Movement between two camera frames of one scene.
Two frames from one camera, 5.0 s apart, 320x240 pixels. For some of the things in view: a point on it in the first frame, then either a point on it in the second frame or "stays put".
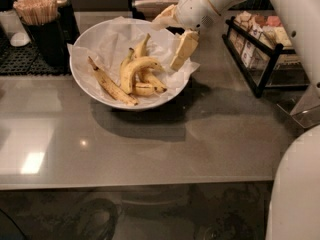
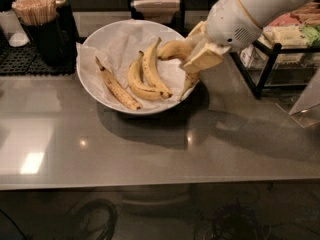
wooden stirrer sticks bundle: (37, 9) stays put
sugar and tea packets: (261, 30) stays put
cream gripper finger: (188, 42) → (206, 57)
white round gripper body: (194, 11) → (230, 21)
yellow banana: (141, 48) → (149, 64)
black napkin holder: (140, 16) stays put
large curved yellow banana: (130, 68) → (179, 50)
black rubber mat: (26, 60) stays put
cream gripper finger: (166, 19) → (196, 35)
